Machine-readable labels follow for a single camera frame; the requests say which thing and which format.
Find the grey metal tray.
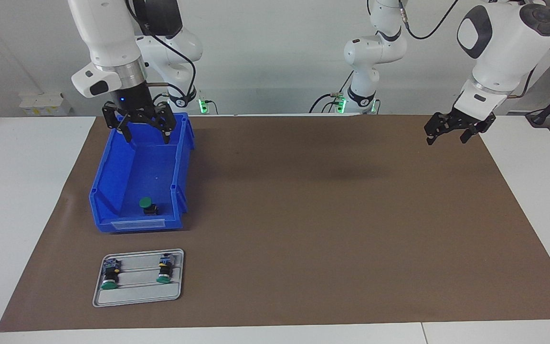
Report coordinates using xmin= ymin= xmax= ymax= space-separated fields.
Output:
xmin=93 ymin=248 xmax=185 ymax=308

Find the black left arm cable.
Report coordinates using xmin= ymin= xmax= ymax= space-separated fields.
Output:
xmin=397 ymin=0 xmax=550 ymax=98

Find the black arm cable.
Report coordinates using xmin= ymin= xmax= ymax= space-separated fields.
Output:
xmin=125 ymin=0 xmax=197 ymax=108
xmin=397 ymin=0 xmax=550 ymax=98

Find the blue plastic storage bin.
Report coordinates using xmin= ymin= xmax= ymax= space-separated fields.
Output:
xmin=89 ymin=113 xmax=195 ymax=233

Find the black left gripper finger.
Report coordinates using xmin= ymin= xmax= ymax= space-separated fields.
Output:
xmin=424 ymin=112 xmax=457 ymax=146
xmin=460 ymin=112 xmax=497 ymax=144

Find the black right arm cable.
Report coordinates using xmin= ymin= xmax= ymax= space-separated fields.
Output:
xmin=125 ymin=0 xmax=197 ymax=108

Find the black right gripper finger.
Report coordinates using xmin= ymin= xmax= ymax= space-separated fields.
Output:
xmin=153 ymin=104 xmax=178 ymax=145
xmin=102 ymin=101 xmax=133 ymax=144

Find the brown table mat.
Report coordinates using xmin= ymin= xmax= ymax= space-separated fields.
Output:
xmin=0 ymin=114 xmax=550 ymax=333

